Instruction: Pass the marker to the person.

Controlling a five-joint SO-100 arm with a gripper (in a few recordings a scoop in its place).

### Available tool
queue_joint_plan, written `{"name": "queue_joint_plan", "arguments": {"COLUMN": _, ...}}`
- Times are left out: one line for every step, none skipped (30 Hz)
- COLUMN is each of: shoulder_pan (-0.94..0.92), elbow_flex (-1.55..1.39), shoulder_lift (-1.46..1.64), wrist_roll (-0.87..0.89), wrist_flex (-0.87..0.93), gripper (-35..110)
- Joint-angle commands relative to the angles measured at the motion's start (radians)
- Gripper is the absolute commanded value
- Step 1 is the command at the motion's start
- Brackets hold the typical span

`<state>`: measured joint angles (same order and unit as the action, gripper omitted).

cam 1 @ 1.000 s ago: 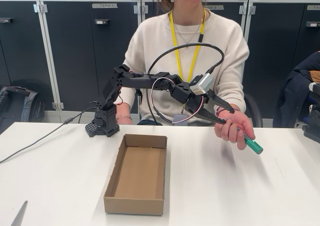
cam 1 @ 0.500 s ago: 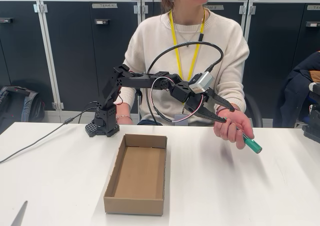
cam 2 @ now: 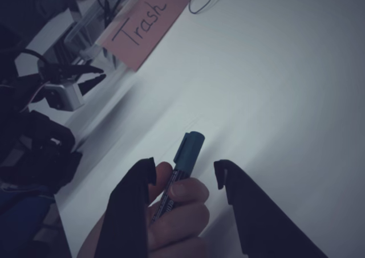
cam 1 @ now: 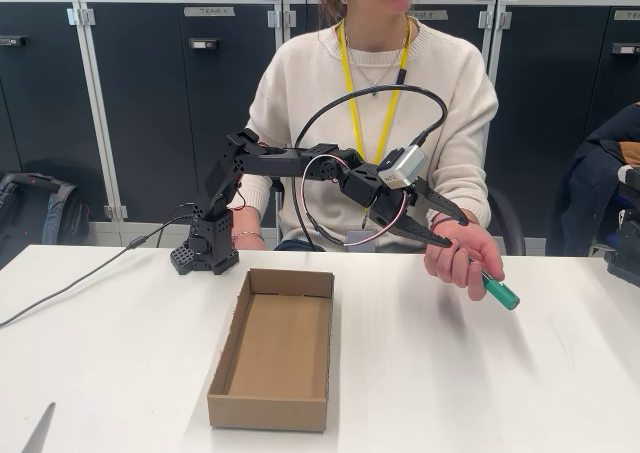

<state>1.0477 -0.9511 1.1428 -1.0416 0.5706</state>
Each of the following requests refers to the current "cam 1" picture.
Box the green capped marker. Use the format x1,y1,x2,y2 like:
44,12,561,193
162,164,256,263
449,242,521,312

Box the person's right forearm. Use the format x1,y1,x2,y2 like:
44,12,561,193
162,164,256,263
232,132,301,252

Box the person's left forearm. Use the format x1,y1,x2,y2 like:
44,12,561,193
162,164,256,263
429,162,489,224

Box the person in white sweater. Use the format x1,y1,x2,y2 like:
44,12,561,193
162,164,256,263
232,0,501,254

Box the person's left hand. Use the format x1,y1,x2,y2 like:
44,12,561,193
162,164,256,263
423,220,505,302

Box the dark blue jacket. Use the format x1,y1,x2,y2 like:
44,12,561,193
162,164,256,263
554,101,640,259

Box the brown cardboard box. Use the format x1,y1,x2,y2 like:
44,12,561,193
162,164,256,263
207,267,335,434

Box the tape label team 4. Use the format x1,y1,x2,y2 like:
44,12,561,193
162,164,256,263
182,5,237,18

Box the dark grey backpack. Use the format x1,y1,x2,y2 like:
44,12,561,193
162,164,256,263
0,171,92,269

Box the red white servo wires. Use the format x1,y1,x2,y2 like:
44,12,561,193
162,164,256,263
299,155,409,247

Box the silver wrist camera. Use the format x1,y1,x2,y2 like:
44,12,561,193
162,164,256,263
377,144,431,190

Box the yellow lanyard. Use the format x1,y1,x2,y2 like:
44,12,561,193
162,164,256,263
338,17,412,227

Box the black camera cable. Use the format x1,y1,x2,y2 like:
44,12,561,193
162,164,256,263
292,83,449,250

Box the necklace with teal pendant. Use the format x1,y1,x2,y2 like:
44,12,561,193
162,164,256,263
344,20,409,99

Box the grey power cable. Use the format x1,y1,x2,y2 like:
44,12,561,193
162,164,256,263
0,202,197,329

